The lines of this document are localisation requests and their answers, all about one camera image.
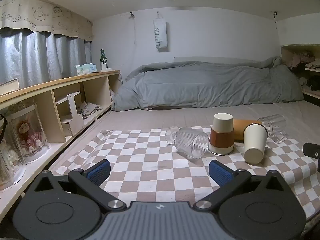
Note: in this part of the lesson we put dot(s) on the dark folded clothes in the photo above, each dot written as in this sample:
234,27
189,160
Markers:
312,83

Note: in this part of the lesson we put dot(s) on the grey duvet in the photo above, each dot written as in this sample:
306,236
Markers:
200,85

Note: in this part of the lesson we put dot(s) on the blue tissue pack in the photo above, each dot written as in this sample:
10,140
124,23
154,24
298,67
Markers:
86,69

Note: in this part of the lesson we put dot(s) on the clear glass mug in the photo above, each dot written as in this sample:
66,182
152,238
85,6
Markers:
275,123

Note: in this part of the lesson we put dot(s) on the pale crumpled clothes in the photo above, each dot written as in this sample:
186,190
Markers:
91,108

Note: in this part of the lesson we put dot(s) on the white hanging fabric bag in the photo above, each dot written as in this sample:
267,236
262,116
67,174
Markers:
160,35

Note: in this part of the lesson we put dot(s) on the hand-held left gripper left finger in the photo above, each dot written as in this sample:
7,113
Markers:
100,172

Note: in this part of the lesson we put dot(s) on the pink crumpled cloth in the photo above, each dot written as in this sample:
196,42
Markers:
301,57

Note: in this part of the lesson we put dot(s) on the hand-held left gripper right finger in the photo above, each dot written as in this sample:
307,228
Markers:
219,172

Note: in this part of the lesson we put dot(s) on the wooden wall shelf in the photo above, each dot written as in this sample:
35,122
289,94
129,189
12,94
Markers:
287,55

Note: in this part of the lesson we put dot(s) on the cream cup with brown band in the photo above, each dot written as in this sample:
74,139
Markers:
221,136

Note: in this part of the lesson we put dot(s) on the brown checkered cloth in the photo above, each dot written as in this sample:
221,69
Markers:
150,161

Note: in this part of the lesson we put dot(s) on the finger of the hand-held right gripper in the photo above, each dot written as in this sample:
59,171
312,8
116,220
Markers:
311,152

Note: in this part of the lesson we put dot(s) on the lion plush display case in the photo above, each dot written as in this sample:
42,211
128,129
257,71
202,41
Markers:
27,135

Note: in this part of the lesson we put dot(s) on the wooden stand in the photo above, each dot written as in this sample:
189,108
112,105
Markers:
75,115

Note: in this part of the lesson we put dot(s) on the grey curtain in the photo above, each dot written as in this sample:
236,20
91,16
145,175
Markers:
37,57

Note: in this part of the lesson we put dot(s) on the wooden shelf unit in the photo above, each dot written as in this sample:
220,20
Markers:
96,90

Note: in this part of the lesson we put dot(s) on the ribbed clear glass goblet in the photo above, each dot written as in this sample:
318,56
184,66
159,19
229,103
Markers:
191,142

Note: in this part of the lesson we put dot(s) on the orange cup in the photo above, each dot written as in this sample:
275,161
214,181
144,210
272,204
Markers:
239,130

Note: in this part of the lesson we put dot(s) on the thick book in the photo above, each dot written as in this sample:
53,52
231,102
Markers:
8,86

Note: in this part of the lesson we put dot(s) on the beige cartoon valance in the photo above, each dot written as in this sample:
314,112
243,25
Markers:
37,15

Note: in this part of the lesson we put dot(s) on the green glass bottle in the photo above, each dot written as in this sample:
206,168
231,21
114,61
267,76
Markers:
102,57

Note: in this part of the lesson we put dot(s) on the clear display case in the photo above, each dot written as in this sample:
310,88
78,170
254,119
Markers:
10,162

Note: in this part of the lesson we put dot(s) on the plain cream cup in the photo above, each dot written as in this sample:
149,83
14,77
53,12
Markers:
255,143

